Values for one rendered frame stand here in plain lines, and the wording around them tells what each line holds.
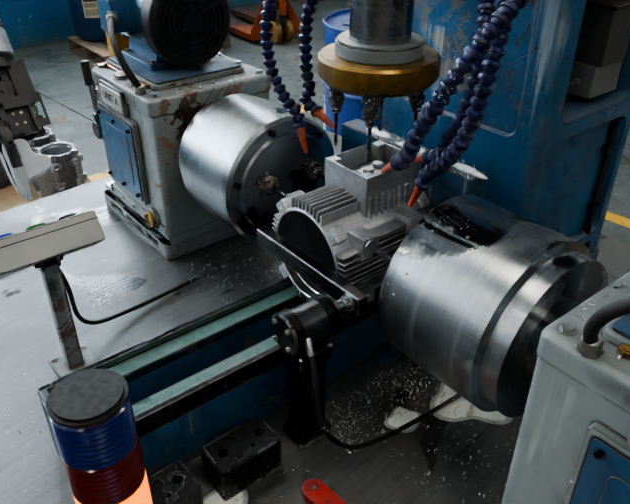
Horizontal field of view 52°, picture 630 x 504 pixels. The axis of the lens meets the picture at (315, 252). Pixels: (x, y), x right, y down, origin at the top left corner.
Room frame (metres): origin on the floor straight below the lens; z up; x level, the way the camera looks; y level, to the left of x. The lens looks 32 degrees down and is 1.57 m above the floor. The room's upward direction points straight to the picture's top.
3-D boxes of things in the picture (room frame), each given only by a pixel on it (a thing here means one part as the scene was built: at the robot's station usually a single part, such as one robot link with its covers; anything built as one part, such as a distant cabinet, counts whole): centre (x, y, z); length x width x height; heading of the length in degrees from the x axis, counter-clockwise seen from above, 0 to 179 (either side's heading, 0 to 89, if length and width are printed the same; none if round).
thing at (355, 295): (0.83, 0.01, 1.01); 0.26 x 0.04 x 0.03; 39
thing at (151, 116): (1.39, 0.31, 0.99); 0.35 x 0.31 x 0.37; 39
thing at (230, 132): (1.19, 0.14, 1.04); 0.37 x 0.25 x 0.25; 39
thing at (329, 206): (0.93, -0.06, 1.02); 0.20 x 0.19 x 0.19; 129
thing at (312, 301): (0.78, -0.15, 0.92); 0.45 x 0.13 x 0.24; 129
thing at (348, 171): (0.95, -0.09, 1.11); 0.12 x 0.11 x 0.07; 129
